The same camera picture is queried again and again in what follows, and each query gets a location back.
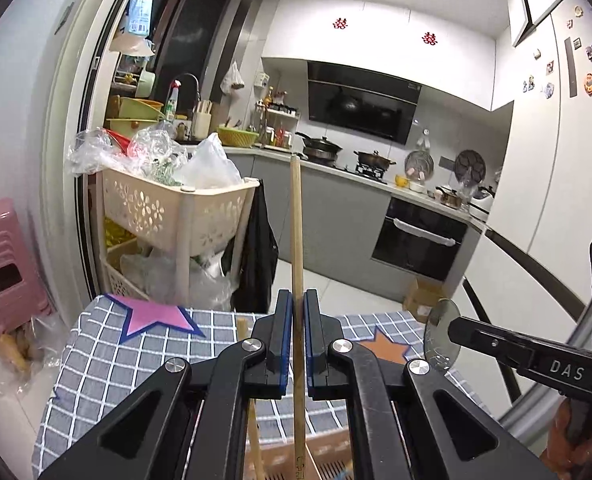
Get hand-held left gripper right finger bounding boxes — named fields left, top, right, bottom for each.
left=303, top=289, right=559, bottom=480

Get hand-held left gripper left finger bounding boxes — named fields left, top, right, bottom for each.
left=38, top=289, right=295, bottom=480

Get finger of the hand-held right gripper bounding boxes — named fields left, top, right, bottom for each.
left=448, top=315, right=532, bottom=377

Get dark spoons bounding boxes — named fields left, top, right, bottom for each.
left=424, top=299, right=460, bottom=372

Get wooden chopstick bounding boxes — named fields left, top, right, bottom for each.
left=290, top=155, right=311, bottom=480
left=237, top=316, right=267, bottom=480

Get beige plastic utensil holder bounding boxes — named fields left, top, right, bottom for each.
left=241, top=432, right=351, bottom=480

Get person's right hand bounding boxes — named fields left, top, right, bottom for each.
left=540, top=401, right=592, bottom=480

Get cardboard box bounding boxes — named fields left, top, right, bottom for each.
left=402, top=277, right=449, bottom=324

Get orange paper star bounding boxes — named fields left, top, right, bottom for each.
left=361, top=325, right=421, bottom=366

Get black plastic bag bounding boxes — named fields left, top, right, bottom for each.
left=230, top=177, right=279, bottom=313

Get built-in black oven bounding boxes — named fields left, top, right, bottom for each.
left=371, top=196, right=470, bottom=282

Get grey kitchen cabinets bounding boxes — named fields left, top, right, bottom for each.
left=223, top=146, right=487, bottom=307

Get white fridge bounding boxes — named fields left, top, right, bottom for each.
left=463, top=0, right=592, bottom=411

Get pink paper star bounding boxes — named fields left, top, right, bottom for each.
left=107, top=292, right=207, bottom=345

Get white rice cooker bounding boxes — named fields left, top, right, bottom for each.
left=468, top=185, right=497, bottom=222

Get small steel saucepan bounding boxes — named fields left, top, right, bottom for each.
left=435, top=185, right=469, bottom=209

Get dark round mould pan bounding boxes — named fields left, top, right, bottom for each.
left=454, top=149, right=487, bottom=181

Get beige plastic basket cart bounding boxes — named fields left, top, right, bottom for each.
left=93, top=165, right=261, bottom=313

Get gas stove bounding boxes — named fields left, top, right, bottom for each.
left=296, top=152, right=393, bottom=184

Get checked grey tablecloth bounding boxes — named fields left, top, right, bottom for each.
left=31, top=292, right=481, bottom=480

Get round metal steamer plate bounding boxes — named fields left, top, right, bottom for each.
left=404, top=149, right=435, bottom=181

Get lidded cooking pot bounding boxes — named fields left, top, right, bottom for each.
left=353, top=149, right=397, bottom=171

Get group of fridge magnets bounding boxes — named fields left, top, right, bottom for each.
left=520, top=5, right=592, bottom=100

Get black frying pan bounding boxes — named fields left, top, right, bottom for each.
left=295, top=131, right=344, bottom=163

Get yellow bag in cart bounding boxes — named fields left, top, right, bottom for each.
left=104, top=217, right=143, bottom=250

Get green colander basket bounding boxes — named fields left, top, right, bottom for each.
left=217, top=126, right=259, bottom=147

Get spice rack with bottles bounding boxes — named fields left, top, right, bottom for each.
left=255, top=86, right=300, bottom=150

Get clear plastic bags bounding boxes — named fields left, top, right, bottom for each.
left=67, top=127, right=244, bottom=192

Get white chopstick caddy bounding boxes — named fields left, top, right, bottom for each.
left=192, top=100, right=213, bottom=139

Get black range hood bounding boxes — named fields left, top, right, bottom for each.
left=307, top=60, right=423, bottom=145

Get spray bottle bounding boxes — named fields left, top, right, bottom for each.
left=163, top=80, right=183, bottom=122

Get bag of potatoes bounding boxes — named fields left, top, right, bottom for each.
left=0, top=317, right=69, bottom=403

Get hanging white plastic bag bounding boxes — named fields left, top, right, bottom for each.
left=220, top=60, right=245, bottom=94

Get green plastic basins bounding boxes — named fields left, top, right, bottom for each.
left=106, top=96, right=177, bottom=137

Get kitchen faucet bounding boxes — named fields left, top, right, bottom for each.
left=176, top=72, right=201, bottom=111

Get pink plastic stool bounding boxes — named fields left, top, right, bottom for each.
left=0, top=199, right=53, bottom=352

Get blue white package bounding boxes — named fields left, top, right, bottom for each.
left=125, top=0, right=155, bottom=37

